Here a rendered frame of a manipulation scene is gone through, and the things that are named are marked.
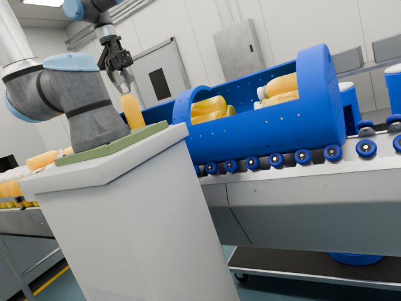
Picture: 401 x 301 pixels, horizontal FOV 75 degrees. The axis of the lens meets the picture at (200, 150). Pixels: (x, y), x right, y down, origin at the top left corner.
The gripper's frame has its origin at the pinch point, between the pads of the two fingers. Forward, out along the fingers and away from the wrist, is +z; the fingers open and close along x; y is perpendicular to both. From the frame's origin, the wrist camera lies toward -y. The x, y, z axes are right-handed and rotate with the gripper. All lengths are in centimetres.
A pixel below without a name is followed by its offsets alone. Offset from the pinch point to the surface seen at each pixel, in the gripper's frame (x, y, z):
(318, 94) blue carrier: -14, 74, 19
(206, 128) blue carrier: -14.5, 42.2, 21.0
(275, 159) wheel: -12, 59, 35
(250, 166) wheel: -12, 52, 36
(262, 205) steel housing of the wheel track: -14, 53, 48
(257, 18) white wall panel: 337, -36, -59
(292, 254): 47, 33, 117
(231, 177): -12, 44, 39
